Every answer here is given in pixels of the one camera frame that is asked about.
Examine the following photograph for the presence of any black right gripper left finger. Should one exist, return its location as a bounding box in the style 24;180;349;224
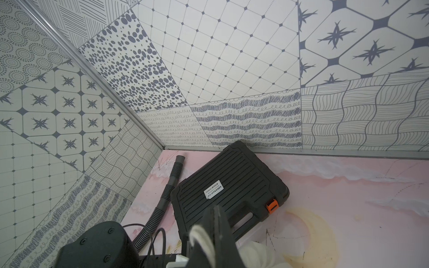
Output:
186;206;221;268

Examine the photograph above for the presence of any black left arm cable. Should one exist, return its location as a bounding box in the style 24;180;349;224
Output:
122;223;168;265

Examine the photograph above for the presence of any black plastic tool case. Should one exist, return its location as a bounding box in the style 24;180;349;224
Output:
172;141;290;243

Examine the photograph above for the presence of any beige bag drawstring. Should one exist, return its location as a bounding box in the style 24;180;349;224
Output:
189;224;216;268

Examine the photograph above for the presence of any beige cloth soil bag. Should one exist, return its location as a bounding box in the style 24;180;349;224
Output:
238;241;292;268

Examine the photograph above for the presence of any black corrugated hose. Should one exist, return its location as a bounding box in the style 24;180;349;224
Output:
132;155;186;252

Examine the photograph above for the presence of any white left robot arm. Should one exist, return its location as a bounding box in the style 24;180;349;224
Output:
53;221;140;268

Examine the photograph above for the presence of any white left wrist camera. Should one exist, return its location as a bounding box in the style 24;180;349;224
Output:
165;255;189;268

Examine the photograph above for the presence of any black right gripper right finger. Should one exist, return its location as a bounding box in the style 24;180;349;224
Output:
217;206;245;268

